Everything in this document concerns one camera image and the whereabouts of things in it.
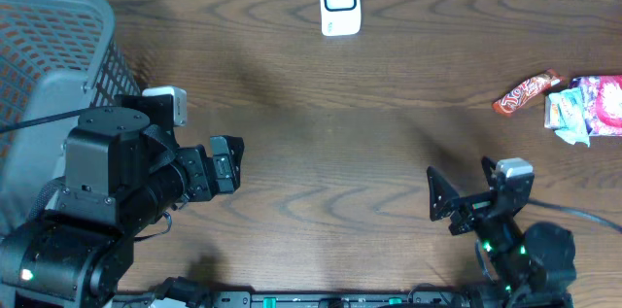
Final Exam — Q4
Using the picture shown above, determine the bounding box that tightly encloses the white barcode scanner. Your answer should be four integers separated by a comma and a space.
320, 0, 362, 37

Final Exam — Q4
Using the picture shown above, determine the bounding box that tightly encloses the grey plastic shopping basket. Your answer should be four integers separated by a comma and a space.
1, 0, 140, 235

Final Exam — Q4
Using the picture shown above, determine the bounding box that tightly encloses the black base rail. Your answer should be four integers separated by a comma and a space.
111, 290, 574, 308

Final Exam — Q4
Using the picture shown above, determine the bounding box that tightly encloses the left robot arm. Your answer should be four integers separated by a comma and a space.
1, 107, 244, 307

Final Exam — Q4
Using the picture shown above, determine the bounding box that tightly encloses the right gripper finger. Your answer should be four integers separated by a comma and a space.
481, 156, 497, 187
427, 166, 460, 222

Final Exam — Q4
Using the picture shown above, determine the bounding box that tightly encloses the teal snack packet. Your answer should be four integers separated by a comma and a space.
555, 87, 590, 147

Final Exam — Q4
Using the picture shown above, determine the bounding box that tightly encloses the orange white snack packet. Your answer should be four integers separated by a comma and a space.
544, 96, 562, 130

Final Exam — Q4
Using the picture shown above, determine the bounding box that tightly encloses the purple sanitary pad pack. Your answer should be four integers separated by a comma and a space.
570, 75, 621, 136

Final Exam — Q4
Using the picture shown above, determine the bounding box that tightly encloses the red-orange snack bar wrapper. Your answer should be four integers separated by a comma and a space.
492, 69, 564, 117

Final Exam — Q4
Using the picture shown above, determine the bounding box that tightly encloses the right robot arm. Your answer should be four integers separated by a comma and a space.
427, 156, 577, 307

